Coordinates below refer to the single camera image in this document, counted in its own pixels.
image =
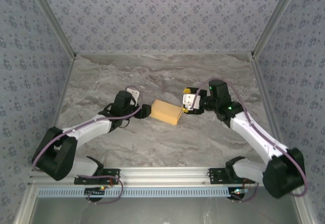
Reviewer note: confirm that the yellow paper box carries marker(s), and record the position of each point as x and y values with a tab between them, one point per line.
166	112

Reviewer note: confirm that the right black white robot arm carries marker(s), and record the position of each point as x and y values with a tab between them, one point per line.
254	135

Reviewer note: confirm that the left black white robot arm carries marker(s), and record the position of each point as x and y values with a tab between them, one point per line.
83	131

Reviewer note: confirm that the small black controller board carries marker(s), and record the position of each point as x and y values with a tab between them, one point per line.
238	191
95	191

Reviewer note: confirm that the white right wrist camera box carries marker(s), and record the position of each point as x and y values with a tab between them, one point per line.
190	100

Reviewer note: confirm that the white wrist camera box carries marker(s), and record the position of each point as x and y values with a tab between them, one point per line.
133	92
190	100

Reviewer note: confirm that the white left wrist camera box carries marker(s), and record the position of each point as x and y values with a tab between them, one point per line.
133	92

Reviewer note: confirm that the aluminium table side rail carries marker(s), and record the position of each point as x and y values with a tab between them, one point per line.
59	107
268	107

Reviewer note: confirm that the aluminium mounting rail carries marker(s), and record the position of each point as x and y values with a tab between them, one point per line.
162	175

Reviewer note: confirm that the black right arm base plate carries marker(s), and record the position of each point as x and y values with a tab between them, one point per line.
215	177

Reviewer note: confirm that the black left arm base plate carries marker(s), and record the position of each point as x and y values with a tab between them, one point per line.
114	180

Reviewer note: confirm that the aluminium frame post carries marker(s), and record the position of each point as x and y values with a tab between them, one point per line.
53	18
273	18

